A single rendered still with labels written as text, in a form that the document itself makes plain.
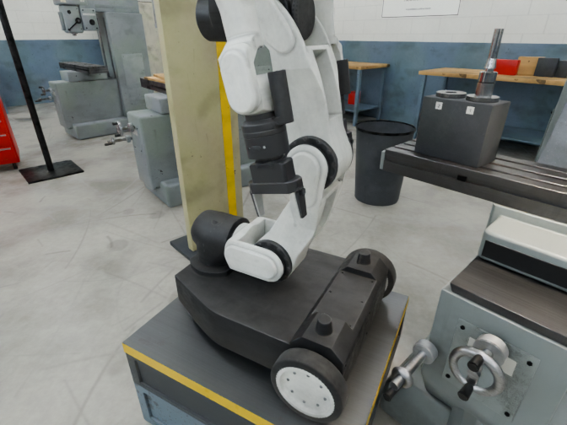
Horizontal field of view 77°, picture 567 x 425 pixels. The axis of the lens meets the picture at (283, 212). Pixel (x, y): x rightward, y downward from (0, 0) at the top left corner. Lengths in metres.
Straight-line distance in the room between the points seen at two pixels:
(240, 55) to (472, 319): 0.81
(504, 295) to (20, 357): 1.92
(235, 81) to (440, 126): 0.77
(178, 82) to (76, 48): 7.41
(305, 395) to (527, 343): 0.54
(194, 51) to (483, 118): 1.47
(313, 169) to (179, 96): 1.34
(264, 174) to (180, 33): 1.44
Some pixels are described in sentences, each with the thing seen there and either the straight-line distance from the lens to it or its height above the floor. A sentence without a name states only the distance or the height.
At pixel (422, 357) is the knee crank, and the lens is 1.09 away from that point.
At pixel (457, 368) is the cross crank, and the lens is 0.97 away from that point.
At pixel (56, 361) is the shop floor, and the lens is 1.98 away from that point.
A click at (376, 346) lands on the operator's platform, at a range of 1.26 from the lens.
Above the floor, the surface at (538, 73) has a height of 0.91.
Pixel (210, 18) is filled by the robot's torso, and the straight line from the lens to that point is 0.99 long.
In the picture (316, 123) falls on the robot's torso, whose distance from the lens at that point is 0.87.
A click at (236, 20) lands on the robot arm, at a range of 0.71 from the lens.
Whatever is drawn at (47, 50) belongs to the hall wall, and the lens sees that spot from 9.29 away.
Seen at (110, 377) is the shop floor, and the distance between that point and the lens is 1.81.
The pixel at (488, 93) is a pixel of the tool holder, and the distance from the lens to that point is 1.25.
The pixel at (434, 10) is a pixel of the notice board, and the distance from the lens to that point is 6.08.
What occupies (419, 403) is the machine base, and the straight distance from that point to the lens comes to 1.47.
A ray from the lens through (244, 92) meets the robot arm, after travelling 0.67.
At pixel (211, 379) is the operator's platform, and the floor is 0.40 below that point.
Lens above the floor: 1.30
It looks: 27 degrees down
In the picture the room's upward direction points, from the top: straight up
